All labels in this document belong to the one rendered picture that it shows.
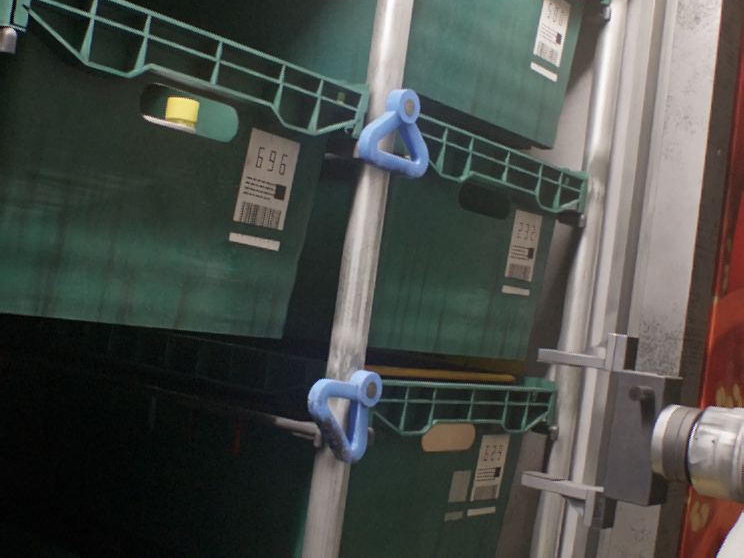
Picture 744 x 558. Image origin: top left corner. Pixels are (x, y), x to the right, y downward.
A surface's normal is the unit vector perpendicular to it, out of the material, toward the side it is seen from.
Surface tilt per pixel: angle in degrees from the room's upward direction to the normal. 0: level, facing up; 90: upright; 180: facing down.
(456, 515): 94
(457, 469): 94
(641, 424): 90
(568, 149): 90
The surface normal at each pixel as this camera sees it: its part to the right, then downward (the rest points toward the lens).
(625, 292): 0.76, 0.08
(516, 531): -0.63, -0.11
